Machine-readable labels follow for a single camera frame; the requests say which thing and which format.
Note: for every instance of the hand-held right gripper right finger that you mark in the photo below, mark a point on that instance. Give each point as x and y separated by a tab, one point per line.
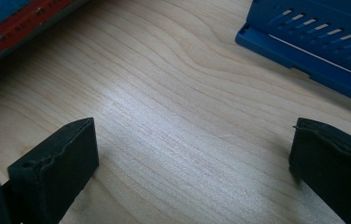
335	168

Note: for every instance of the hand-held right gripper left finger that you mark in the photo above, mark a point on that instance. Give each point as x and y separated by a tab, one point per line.
55	168

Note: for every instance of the red illustrated hardcover book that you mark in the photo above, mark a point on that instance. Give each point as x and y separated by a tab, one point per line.
39	28
15	29

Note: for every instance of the blue plastic file rack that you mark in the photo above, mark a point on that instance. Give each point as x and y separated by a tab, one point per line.
335	9

